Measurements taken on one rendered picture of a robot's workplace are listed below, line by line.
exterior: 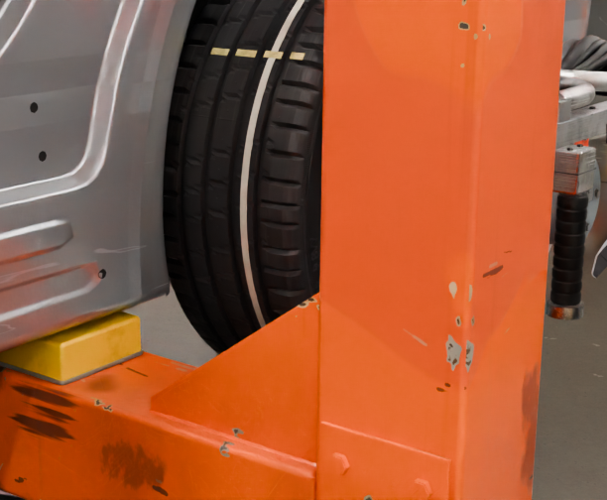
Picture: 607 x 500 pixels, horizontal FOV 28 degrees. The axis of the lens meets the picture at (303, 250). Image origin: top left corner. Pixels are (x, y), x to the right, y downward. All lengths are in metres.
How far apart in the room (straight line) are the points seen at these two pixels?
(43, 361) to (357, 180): 0.52
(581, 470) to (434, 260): 1.85
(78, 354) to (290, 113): 0.38
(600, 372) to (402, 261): 2.43
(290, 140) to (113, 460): 0.43
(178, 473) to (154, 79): 0.46
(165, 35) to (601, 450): 1.82
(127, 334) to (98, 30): 0.36
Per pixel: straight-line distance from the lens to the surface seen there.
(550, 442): 3.01
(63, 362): 1.43
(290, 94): 1.49
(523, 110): 1.09
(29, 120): 1.37
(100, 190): 1.42
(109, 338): 1.48
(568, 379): 3.41
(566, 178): 1.43
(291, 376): 1.21
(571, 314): 1.47
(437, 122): 1.04
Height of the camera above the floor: 1.21
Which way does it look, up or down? 15 degrees down
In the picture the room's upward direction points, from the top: 1 degrees clockwise
